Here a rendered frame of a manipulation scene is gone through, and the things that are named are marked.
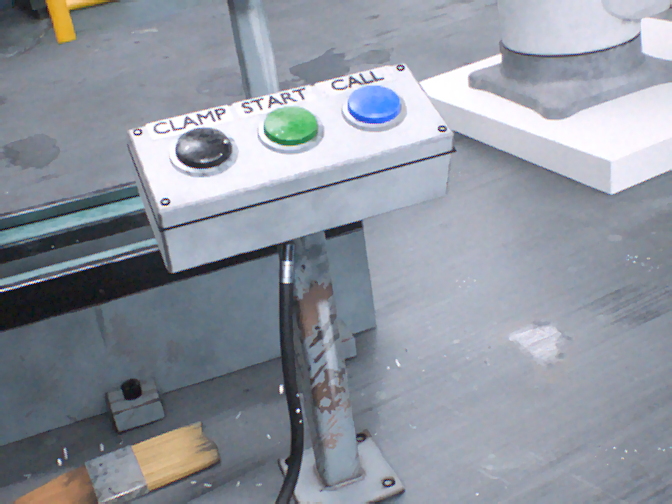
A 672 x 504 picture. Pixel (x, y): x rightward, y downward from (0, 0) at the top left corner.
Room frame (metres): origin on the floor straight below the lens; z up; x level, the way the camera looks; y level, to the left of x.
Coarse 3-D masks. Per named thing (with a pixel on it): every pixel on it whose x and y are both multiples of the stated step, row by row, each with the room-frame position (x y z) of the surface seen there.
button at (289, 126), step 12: (276, 108) 0.54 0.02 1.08; (288, 108) 0.53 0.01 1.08; (300, 108) 0.53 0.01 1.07; (276, 120) 0.53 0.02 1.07; (288, 120) 0.52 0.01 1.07; (300, 120) 0.52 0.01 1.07; (312, 120) 0.52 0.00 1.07; (264, 132) 0.52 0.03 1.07; (276, 132) 0.52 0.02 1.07; (288, 132) 0.52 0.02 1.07; (300, 132) 0.52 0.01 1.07; (312, 132) 0.52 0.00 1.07; (288, 144) 0.51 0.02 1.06; (300, 144) 0.51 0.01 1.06
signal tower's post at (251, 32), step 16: (240, 0) 1.07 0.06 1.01; (256, 0) 1.08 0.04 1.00; (240, 16) 1.07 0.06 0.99; (256, 16) 1.08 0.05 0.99; (240, 32) 1.07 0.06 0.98; (256, 32) 1.07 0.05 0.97; (240, 48) 1.07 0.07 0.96; (256, 48) 1.07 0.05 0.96; (272, 48) 1.08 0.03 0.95; (240, 64) 1.08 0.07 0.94; (256, 64) 1.07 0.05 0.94; (272, 64) 1.08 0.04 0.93; (256, 80) 1.07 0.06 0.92; (272, 80) 1.08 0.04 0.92; (256, 96) 1.07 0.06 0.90
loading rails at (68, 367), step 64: (128, 192) 0.81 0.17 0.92; (0, 256) 0.75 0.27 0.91; (64, 256) 0.76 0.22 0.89; (128, 256) 0.68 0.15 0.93; (256, 256) 0.70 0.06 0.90; (0, 320) 0.65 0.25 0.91; (64, 320) 0.66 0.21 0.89; (128, 320) 0.67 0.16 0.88; (192, 320) 0.69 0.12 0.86; (256, 320) 0.70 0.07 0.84; (0, 384) 0.65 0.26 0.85; (64, 384) 0.66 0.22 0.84; (128, 384) 0.66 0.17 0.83; (192, 384) 0.68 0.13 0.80
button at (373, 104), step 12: (360, 96) 0.54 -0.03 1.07; (372, 96) 0.54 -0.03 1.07; (384, 96) 0.54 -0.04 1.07; (396, 96) 0.54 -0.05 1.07; (348, 108) 0.54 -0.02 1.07; (360, 108) 0.53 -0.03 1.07; (372, 108) 0.53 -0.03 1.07; (384, 108) 0.53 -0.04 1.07; (396, 108) 0.53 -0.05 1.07; (360, 120) 0.53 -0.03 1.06; (372, 120) 0.53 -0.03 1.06; (384, 120) 0.53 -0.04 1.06
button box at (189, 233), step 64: (192, 128) 0.53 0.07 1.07; (256, 128) 0.53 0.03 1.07; (320, 128) 0.52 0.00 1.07; (384, 128) 0.52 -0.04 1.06; (448, 128) 0.52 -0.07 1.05; (192, 192) 0.49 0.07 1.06; (256, 192) 0.49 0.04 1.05; (320, 192) 0.50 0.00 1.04; (384, 192) 0.52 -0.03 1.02; (192, 256) 0.49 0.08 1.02
